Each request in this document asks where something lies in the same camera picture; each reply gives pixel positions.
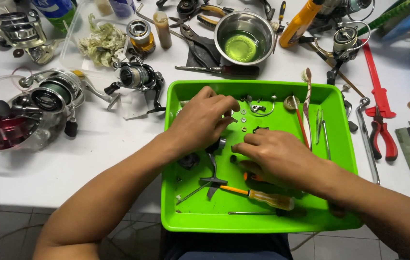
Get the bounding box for person's left hand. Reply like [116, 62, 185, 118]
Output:
[168, 86, 241, 154]

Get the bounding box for person's right hand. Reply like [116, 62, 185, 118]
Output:
[231, 128, 321, 190]

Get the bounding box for small orange screwdriver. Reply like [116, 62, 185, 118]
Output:
[243, 172, 267, 182]

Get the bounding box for black reel knob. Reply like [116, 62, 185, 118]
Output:
[178, 153, 201, 170]

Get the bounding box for metal pick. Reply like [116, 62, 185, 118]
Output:
[322, 120, 332, 160]

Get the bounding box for metal tweezers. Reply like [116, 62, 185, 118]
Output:
[315, 108, 323, 145]

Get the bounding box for black reel body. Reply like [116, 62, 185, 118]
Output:
[199, 137, 229, 199]

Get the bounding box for black cloth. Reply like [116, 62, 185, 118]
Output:
[186, 39, 224, 69]

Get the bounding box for white brown toothbrush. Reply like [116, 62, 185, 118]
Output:
[301, 67, 313, 151]

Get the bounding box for thin metal rod tool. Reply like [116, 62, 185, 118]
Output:
[228, 210, 307, 216]

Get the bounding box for silver metal shaft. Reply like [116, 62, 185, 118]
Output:
[175, 182, 211, 205]

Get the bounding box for black pliers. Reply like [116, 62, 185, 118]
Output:
[180, 23, 222, 68]

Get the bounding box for silver wrench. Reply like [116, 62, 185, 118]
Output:
[355, 97, 382, 186]

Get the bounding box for green plastic tray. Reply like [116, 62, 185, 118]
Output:
[160, 80, 364, 233]

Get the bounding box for brown grease tube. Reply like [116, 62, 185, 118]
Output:
[153, 11, 173, 50]

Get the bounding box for wooden stick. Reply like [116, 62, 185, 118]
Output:
[307, 42, 366, 99]

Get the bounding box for gold reel spool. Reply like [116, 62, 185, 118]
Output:
[126, 19, 156, 55]

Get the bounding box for red plastic caliper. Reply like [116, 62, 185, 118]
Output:
[360, 39, 397, 119]

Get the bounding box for steel bowl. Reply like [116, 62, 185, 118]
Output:
[214, 11, 276, 66]

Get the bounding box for black reel parts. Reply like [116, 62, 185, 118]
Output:
[155, 0, 210, 17]

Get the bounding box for dirty white rag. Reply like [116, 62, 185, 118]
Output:
[77, 13, 128, 68]

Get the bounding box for grey black spinning reel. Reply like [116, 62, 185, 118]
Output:
[313, 20, 372, 86]

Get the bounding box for yellow spray bottle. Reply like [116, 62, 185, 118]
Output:
[279, 0, 325, 48]

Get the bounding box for blue white bottle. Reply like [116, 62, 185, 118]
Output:
[109, 0, 137, 19]

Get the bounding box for black yellow screwdriver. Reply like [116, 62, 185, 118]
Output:
[273, 1, 287, 55]

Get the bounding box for silver reel with green line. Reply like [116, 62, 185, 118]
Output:
[19, 68, 121, 138]

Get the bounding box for clear plastic container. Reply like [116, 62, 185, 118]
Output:
[59, 0, 138, 72]

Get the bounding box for green patterned rod bag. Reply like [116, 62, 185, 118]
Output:
[357, 0, 410, 37]

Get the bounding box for green bottle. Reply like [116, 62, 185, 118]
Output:
[31, 0, 78, 32]

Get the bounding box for pink rubber band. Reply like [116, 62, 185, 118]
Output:
[11, 66, 33, 88]

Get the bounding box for red black reel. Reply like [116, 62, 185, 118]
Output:
[0, 98, 43, 149]

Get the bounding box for silver gold spinning reel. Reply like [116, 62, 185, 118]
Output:
[0, 9, 65, 66]

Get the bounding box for red-handled brush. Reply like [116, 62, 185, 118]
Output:
[284, 95, 310, 149]

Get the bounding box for orange-handled screwdriver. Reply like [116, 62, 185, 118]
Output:
[219, 185, 295, 211]

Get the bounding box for silver bail wire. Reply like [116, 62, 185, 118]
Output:
[245, 95, 277, 117]

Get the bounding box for dark-handled screwdriver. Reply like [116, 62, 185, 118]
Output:
[175, 65, 260, 77]

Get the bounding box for black reel handle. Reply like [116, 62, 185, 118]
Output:
[341, 84, 359, 133]

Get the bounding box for red-handled pliers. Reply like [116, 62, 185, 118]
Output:
[369, 106, 399, 162]

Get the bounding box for yellow-handled pliers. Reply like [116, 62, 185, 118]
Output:
[168, 4, 234, 30]

